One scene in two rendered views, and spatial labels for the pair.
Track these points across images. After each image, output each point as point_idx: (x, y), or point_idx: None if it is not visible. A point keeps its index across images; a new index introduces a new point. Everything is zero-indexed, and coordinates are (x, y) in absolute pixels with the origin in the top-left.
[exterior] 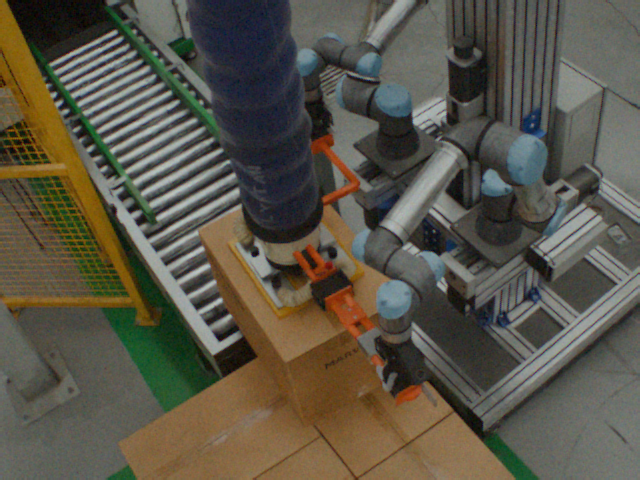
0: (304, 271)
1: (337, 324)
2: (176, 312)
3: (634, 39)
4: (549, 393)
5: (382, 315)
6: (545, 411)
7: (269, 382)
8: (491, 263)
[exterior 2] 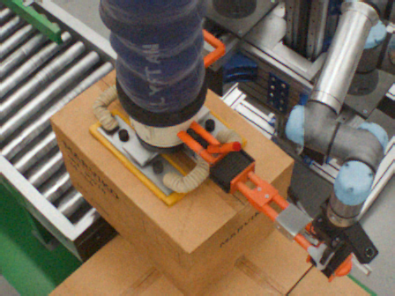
0: (196, 152)
1: (233, 203)
2: (16, 196)
3: None
4: (368, 215)
5: (344, 203)
6: (368, 232)
7: (135, 259)
8: (358, 114)
